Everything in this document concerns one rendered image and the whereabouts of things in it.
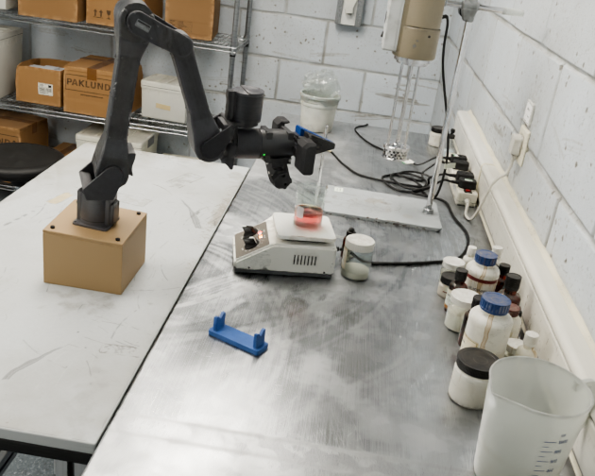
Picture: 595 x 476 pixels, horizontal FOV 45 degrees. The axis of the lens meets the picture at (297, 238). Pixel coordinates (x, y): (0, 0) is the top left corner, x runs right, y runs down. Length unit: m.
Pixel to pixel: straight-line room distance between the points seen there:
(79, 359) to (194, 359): 0.17
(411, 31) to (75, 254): 0.90
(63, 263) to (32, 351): 0.22
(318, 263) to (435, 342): 0.29
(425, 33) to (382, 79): 2.13
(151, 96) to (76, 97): 0.36
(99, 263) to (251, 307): 0.28
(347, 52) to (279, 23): 0.38
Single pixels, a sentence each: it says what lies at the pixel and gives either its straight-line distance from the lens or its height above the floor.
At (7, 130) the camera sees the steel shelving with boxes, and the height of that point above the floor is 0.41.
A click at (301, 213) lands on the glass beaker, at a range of 1.40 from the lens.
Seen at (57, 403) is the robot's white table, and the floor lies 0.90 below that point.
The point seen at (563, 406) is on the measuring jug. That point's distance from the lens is 1.03.
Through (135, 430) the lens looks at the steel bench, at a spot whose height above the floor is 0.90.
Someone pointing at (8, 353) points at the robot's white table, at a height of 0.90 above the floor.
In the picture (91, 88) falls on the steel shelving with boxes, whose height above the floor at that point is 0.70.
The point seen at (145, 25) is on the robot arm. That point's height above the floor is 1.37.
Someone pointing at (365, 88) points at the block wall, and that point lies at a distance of 3.83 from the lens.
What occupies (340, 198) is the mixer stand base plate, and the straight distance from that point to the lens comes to 1.85.
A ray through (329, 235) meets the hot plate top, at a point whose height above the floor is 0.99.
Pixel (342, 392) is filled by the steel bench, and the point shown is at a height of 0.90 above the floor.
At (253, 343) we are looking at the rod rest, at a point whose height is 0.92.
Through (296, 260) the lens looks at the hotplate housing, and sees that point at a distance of 1.40.
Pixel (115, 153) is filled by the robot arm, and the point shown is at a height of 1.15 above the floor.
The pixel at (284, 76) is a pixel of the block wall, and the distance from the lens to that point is 3.84.
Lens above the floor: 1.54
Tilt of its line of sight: 23 degrees down
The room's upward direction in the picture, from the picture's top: 8 degrees clockwise
